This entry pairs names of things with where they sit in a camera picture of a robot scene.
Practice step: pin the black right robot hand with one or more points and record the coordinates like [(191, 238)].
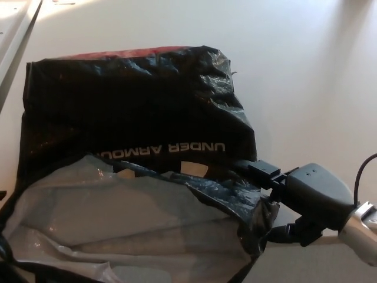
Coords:
[(318, 191)]

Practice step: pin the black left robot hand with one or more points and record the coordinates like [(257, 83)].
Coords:
[(2, 195)]

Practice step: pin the black Under Armour plastic bag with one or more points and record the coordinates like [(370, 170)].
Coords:
[(132, 112)]

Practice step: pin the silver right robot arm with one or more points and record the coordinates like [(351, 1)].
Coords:
[(355, 236)]

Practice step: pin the white adjacent desk panel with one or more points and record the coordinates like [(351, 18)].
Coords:
[(11, 38)]

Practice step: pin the red white sticker label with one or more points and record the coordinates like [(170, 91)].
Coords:
[(63, 1)]

